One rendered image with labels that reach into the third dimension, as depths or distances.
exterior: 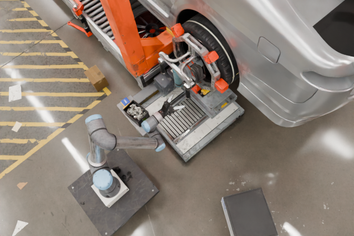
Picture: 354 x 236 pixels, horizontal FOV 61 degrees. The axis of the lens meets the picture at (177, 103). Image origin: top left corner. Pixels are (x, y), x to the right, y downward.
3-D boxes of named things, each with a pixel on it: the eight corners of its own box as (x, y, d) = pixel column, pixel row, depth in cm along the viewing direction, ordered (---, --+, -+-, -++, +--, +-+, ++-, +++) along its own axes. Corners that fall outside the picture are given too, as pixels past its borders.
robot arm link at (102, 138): (102, 144, 192) (169, 145, 245) (97, 127, 197) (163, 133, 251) (92, 154, 197) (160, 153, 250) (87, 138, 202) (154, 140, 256)
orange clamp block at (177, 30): (185, 32, 249) (180, 22, 246) (178, 37, 247) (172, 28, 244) (182, 32, 256) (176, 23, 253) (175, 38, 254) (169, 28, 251)
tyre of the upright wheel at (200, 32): (229, 82, 300) (259, 63, 236) (212, 96, 294) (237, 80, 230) (188, 29, 300) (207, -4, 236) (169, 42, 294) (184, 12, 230)
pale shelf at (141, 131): (157, 126, 283) (157, 124, 281) (143, 137, 279) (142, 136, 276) (130, 96, 300) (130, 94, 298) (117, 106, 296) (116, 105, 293)
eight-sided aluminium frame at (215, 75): (218, 96, 275) (222, 61, 227) (213, 100, 273) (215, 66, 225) (179, 59, 296) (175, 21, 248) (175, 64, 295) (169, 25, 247)
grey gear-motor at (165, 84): (195, 81, 342) (194, 64, 311) (166, 104, 332) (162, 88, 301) (184, 71, 349) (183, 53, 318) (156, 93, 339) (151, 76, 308)
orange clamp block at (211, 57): (214, 59, 237) (219, 57, 228) (207, 64, 235) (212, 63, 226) (209, 51, 236) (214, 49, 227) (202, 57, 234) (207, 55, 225)
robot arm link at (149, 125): (141, 127, 247) (139, 121, 239) (153, 117, 250) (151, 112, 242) (148, 135, 243) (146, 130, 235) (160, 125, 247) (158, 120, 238)
